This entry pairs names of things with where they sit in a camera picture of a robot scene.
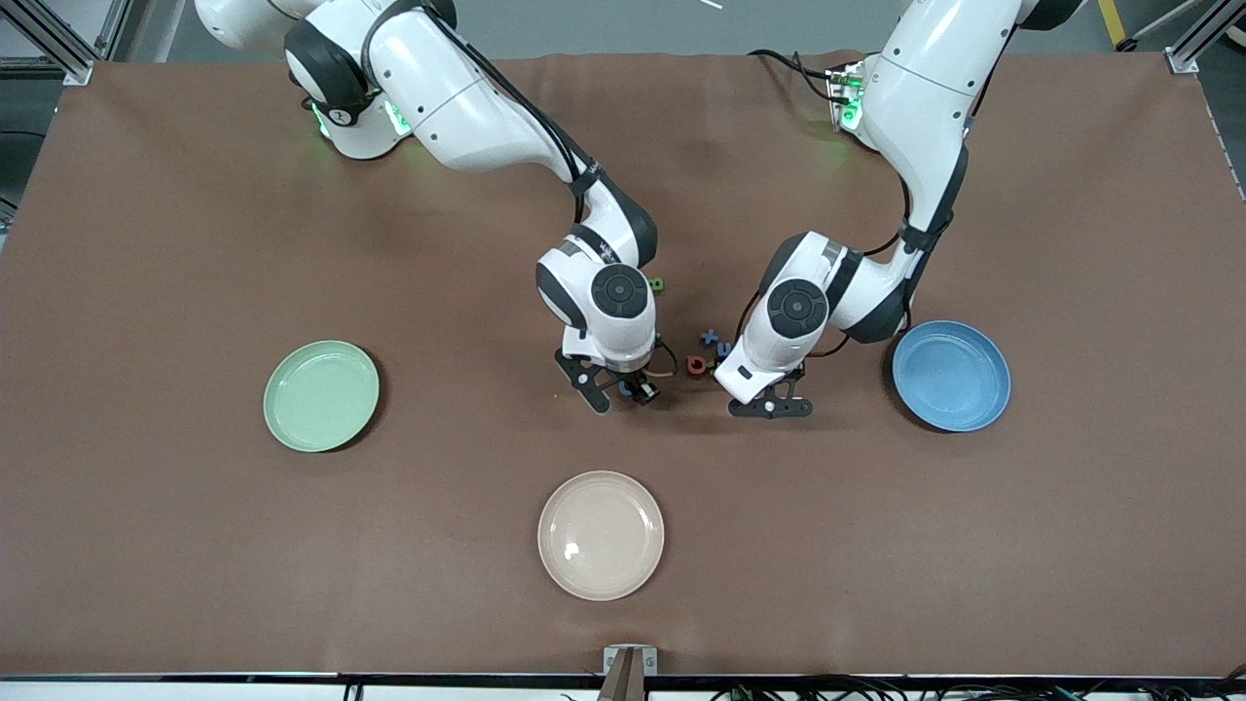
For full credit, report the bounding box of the brown camera post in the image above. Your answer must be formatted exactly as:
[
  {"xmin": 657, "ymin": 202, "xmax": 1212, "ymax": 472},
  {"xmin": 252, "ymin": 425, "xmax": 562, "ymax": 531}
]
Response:
[{"xmin": 596, "ymin": 648, "xmax": 647, "ymax": 701}]

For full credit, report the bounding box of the yellow pole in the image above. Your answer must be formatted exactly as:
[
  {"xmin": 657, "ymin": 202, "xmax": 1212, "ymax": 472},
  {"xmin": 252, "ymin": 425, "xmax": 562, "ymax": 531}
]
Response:
[{"xmin": 1098, "ymin": 0, "xmax": 1140, "ymax": 52}]

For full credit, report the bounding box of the black base cable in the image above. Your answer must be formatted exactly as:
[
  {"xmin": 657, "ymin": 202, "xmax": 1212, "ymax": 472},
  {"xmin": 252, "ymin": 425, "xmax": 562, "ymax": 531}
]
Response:
[{"xmin": 748, "ymin": 49, "xmax": 840, "ymax": 104}]

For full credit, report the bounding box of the green plate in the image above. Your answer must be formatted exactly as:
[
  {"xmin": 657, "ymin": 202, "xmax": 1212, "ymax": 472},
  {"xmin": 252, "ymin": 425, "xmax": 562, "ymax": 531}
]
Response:
[{"xmin": 263, "ymin": 340, "xmax": 381, "ymax": 454}]

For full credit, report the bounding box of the blue plate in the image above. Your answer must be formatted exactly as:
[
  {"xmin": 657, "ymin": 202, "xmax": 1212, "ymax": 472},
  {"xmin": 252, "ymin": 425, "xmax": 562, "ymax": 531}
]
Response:
[{"xmin": 892, "ymin": 320, "xmax": 1012, "ymax": 434}]

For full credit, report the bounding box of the aluminium frame post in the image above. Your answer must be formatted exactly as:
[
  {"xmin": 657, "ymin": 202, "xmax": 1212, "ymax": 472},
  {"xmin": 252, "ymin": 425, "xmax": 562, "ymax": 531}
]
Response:
[
  {"xmin": 1165, "ymin": 0, "xmax": 1246, "ymax": 75},
  {"xmin": 0, "ymin": 0, "xmax": 96, "ymax": 87}
]

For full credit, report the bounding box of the beige plate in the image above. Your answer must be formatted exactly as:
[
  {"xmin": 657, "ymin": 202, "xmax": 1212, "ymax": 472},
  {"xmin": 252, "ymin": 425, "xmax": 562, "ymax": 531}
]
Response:
[{"xmin": 537, "ymin": 470, "xmax": 666, "ymax": 602}]

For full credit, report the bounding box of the brown table cover mat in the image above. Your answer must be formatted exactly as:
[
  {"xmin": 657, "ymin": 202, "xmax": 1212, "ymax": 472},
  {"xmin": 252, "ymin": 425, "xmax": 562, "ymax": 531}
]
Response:
[{"xmin": 0, "ymin": 51, "xmax": 1246, "ymax": 679}]

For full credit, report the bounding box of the metal bracket plate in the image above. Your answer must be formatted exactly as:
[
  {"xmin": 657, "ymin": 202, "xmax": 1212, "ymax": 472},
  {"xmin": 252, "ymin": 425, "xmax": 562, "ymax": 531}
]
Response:
[{"xmin": 603, "ymin": 645, "xmax": 659, "ymax": 677}]

